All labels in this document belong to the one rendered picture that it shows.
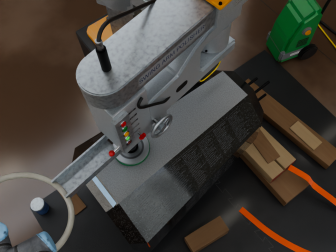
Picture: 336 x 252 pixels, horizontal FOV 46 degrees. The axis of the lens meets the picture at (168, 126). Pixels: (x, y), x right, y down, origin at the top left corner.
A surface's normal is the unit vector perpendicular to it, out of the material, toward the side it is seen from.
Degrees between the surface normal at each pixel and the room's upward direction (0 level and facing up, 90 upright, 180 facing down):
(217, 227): 0
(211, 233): 0
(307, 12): 34
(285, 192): 0
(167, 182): 45
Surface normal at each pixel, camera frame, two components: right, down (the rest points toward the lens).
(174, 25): -0.04, -0.43
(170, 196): 0.44, 0.17
